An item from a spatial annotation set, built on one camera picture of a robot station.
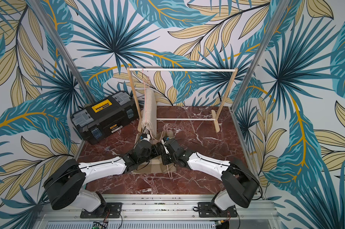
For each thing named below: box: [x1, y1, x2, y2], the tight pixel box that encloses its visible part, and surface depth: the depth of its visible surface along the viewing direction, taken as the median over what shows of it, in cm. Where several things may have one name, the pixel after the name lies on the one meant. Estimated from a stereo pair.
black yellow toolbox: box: [70, 91, 140, 145], surface depth 96 cm
